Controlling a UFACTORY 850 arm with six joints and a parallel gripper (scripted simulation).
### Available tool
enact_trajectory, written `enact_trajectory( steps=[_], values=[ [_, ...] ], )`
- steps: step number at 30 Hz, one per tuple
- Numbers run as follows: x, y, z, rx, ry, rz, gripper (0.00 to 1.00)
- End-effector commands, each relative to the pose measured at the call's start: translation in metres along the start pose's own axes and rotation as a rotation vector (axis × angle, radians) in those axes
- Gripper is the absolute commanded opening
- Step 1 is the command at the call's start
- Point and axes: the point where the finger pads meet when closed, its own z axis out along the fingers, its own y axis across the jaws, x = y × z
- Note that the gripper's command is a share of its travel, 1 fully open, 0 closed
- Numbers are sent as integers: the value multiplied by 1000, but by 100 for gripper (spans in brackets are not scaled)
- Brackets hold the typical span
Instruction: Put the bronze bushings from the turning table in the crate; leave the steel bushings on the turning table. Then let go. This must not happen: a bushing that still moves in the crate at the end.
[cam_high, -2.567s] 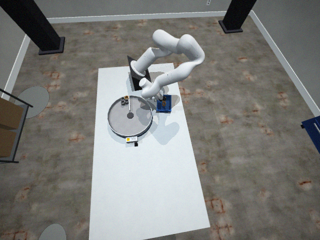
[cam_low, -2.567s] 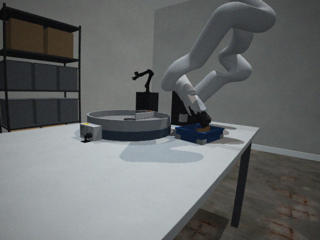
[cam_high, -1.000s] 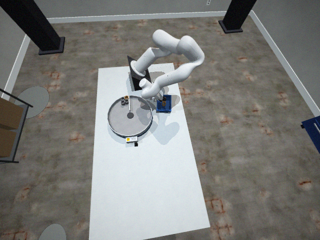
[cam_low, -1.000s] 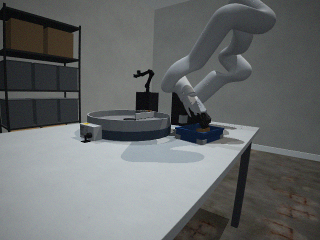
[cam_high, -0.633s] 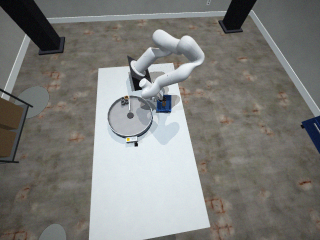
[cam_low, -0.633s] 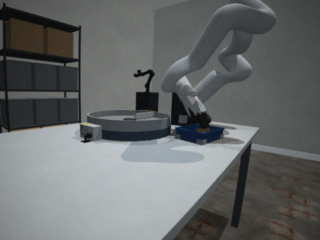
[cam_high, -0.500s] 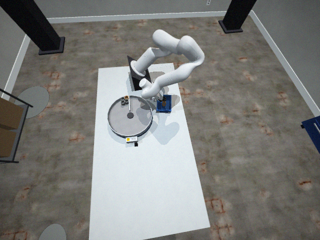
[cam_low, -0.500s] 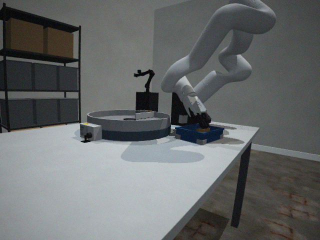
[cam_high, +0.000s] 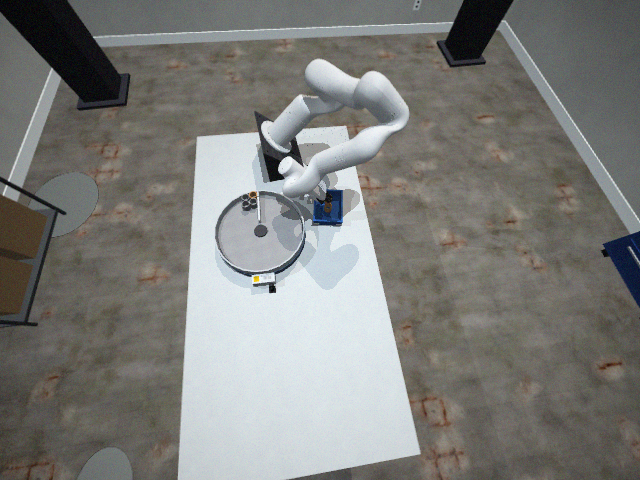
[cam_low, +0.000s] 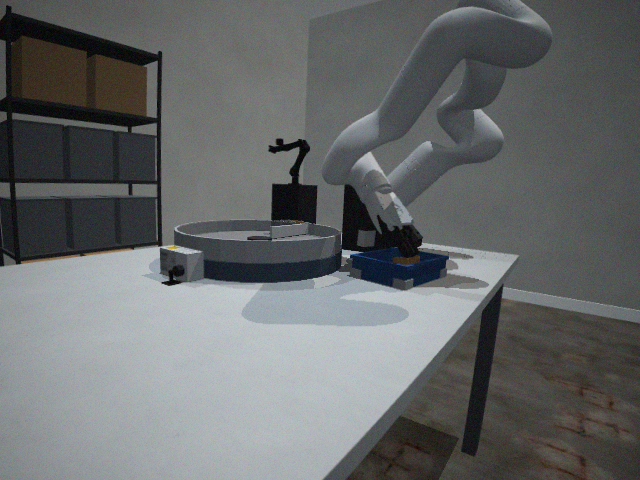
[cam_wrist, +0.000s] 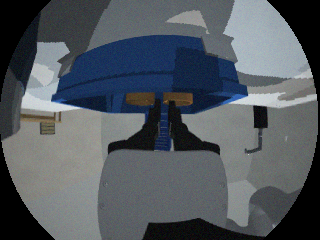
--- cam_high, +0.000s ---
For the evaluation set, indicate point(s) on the dark blue crate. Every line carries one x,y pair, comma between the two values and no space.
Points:
335,217

